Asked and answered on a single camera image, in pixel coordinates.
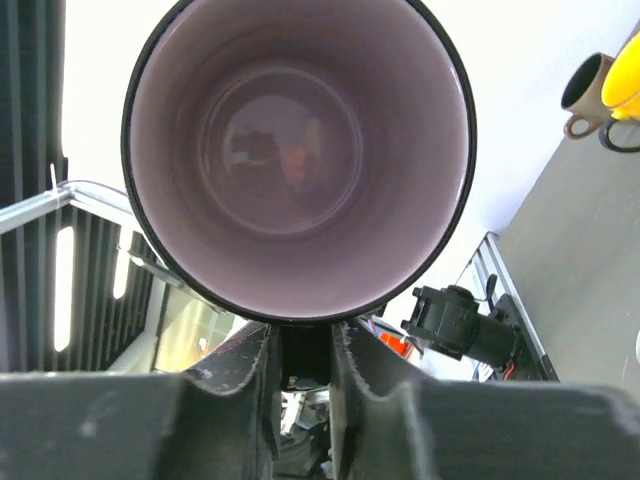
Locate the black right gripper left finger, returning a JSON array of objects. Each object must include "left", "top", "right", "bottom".
[{"left": 1, "top": 322, "right": 280, "bottom": 479}]

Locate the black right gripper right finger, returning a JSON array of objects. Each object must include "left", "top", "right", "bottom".
[{"left": 330, "top": 323, "right": 639, "bottom": 479}]

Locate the lilac purple mug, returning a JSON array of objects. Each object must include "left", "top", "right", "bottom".
[{"left": 120, "top": 1, "right": 478, "bottom": 326}]

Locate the dark brown red mug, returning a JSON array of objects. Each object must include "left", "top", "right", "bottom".
[{"left": 561, "top": 53, "right": 614, "bottom": 140}]

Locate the yellow mug black handle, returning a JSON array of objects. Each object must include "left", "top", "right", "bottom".
[{"left": 598, "top": 33, "right": 639, "bottom": 154}]

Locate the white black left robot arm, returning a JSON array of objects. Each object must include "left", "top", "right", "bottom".
[{"left": 401, "top": 285, "right": 522, "bottom": 370}]

